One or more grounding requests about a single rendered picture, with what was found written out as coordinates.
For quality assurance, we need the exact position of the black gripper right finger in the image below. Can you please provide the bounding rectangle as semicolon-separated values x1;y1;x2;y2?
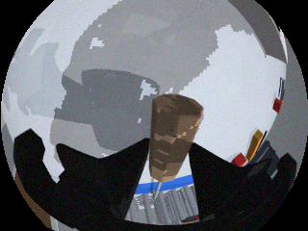
189;142;272;222

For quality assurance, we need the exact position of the red cube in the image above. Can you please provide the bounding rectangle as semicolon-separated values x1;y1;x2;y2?
231;153;246;167
273;97;282;114

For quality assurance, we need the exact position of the blue flat strip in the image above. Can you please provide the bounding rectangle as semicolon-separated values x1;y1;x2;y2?
135;174;193;193

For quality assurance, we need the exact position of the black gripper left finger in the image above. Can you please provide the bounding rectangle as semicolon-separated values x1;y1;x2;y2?
55;138;150;219

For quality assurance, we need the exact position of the orange rectangular bar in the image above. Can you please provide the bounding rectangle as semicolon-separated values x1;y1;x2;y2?
246;130;263;162

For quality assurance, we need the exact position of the brown-handled metal rod tool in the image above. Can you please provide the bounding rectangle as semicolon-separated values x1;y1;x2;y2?
149;95;204;199

